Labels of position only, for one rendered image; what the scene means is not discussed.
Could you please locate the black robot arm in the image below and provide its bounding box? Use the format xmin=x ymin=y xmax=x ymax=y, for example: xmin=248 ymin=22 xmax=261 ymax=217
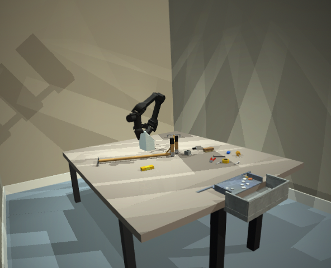
xmin=126 ymin=92 xmax=166 ymax=134

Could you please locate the long wooden scraper with black blade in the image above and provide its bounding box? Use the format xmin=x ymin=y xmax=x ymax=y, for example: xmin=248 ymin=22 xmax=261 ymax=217
xmin=97 ymin=138 xmax=174 ymax=165

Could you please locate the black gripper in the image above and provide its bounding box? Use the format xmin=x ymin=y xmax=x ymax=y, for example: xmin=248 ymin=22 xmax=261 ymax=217
xmin=133 ymin=121 xmax=144 ymax=140

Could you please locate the long wooden-handled rake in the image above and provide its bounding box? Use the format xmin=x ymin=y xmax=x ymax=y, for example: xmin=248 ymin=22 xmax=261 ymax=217
xmin=172 ymin=134 xmax=181 ymax=154

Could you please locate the brown rectangular block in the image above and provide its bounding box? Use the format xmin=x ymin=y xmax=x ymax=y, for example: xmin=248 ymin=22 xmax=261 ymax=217
xmin=203 ymin=147 xmax=214 ymax=152

